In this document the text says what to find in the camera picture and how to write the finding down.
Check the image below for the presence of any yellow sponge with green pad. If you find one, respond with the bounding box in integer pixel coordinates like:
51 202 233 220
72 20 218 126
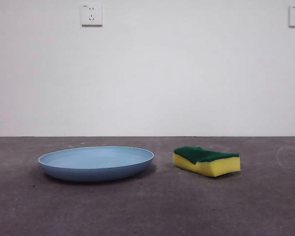
173 146 241 177

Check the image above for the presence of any light blue round plate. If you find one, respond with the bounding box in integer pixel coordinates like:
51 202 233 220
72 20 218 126
37 146 155 183

